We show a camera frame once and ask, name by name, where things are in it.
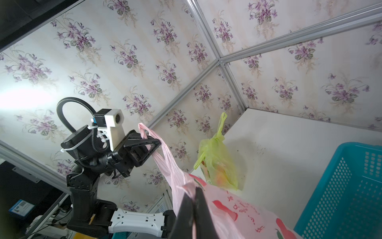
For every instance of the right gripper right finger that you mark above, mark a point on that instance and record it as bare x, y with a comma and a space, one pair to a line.
204, 225

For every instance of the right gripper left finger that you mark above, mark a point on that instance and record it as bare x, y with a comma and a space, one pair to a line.
183, 226

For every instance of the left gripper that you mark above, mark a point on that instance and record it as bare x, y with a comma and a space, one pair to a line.
133, 151

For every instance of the pink plastic bag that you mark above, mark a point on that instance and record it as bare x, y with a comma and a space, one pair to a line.
233, 218

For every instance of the yellow-green plastic bag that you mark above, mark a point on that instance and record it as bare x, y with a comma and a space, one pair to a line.
216, 162

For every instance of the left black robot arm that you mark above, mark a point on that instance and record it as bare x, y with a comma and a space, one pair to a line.
103, 148

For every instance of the teal plastic basket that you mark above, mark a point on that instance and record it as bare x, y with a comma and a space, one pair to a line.
347, 201

